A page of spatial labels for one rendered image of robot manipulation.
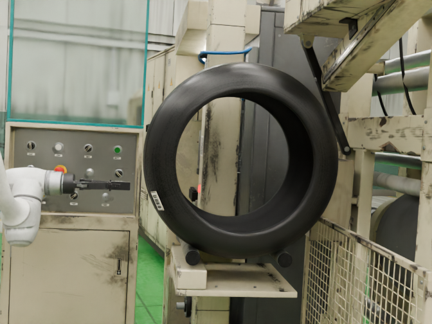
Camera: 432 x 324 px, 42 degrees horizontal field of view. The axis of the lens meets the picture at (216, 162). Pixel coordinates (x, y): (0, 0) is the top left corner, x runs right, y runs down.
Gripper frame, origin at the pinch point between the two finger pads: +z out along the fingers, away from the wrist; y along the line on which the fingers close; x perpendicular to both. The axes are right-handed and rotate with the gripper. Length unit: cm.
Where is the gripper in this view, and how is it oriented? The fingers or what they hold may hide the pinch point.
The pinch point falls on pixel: (120, 185)
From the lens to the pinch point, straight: 206.1
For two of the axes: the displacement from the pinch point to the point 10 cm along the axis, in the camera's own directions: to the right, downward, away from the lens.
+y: -1.3, -0.6, 9.9
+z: 9.9, 0.5, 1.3
